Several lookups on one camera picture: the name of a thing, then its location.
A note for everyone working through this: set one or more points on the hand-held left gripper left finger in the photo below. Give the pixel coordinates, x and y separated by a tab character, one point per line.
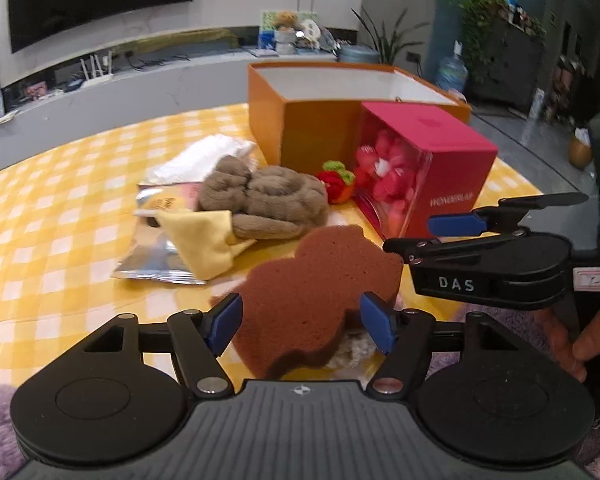
224	324

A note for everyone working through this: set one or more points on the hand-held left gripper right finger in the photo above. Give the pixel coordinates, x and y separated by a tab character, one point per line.
377	322

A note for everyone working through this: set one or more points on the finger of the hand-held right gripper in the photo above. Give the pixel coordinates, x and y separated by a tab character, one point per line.
457	224
430	246

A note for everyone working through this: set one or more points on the brown bear-shaped sponge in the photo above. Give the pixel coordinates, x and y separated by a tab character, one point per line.
310	290

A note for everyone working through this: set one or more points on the yellow cloth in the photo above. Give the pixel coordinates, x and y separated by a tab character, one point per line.
200	245

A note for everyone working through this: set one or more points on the orange crocheted fruit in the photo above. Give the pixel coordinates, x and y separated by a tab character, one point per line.
348	194

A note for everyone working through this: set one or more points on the silver snack packet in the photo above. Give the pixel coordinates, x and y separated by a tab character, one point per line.
150	260

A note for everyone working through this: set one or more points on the red crocheted strawberry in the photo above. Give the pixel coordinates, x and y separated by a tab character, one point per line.
332	180

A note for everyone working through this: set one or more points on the brown plush toy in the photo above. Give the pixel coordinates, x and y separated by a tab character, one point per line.
280	195

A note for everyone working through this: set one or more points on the orange cardboard box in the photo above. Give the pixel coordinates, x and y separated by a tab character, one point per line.
320	130

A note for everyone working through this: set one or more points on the pile of pink soft pieces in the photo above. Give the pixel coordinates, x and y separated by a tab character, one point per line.
390	175

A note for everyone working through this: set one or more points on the person's right hand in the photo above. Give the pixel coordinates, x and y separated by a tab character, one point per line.
587	345

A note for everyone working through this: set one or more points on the white knitted item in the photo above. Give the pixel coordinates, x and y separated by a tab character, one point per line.
352	352

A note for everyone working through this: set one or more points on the red box with clear window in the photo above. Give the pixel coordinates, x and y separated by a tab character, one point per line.
455	160

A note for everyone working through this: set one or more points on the golden round pot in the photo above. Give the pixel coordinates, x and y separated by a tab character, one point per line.
580	150

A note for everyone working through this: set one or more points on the blue water bottle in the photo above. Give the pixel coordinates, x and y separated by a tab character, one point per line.
451	72

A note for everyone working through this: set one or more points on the white cloth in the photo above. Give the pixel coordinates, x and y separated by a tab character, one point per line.
205	155

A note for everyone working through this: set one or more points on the dark cabinet with plants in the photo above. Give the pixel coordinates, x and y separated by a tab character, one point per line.
505	60

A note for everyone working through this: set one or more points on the tall leafy potted plant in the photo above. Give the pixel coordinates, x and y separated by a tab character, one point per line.
387	40

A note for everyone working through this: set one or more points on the grey trash can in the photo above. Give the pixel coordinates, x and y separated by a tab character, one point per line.
357	53

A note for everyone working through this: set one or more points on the yellow checked tablecloth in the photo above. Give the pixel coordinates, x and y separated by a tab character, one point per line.
55	210

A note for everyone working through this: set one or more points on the white tv stand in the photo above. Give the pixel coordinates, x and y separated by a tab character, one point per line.
130	105

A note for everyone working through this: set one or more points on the white round plush toy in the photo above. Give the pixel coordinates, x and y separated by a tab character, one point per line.
310	30

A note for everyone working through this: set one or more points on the green picture card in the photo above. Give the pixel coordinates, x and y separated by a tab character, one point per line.
267	22

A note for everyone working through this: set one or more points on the white router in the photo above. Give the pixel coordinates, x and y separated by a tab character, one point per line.
97	77

